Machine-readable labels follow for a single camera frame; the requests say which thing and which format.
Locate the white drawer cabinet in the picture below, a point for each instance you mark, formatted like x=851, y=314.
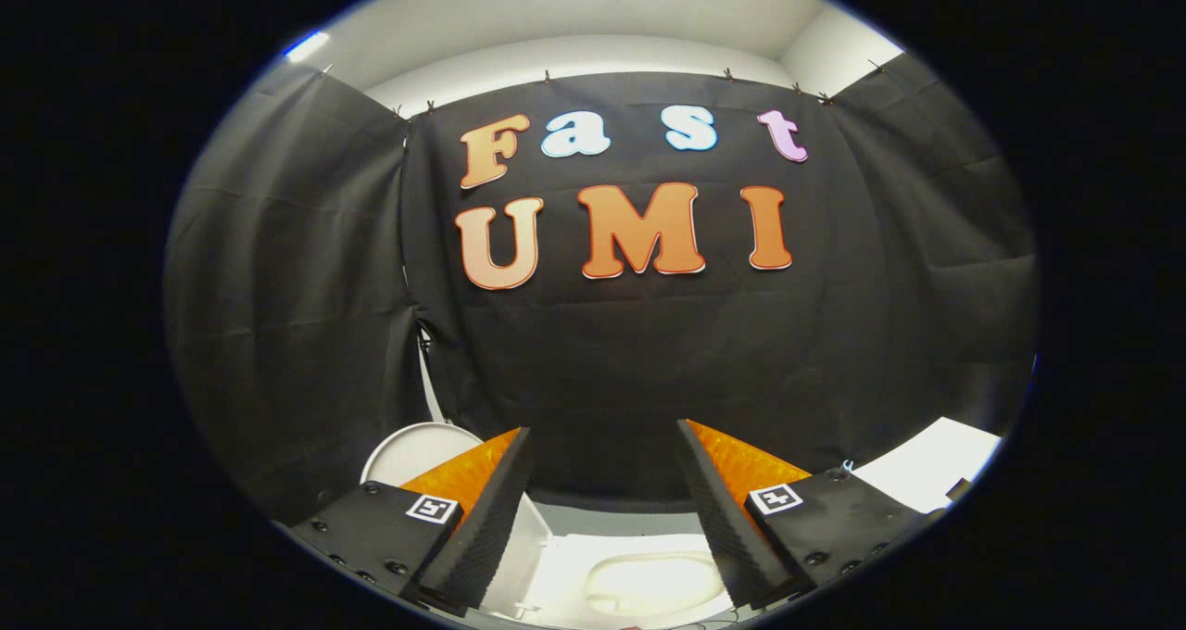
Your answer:
x=936, y=459

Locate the ceiling light panel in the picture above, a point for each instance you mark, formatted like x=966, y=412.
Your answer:
x=306, y=46

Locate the black box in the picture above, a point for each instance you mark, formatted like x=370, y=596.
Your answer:
x=959, y=489

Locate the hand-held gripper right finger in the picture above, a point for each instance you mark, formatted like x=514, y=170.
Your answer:
x=718, y=510

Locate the black backdrop cloth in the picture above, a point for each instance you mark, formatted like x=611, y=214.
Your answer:
x=649, y=371

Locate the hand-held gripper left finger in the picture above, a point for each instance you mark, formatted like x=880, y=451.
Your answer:
x=496, y=510

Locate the white pipe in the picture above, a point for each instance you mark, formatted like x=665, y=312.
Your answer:
x=428, y=380

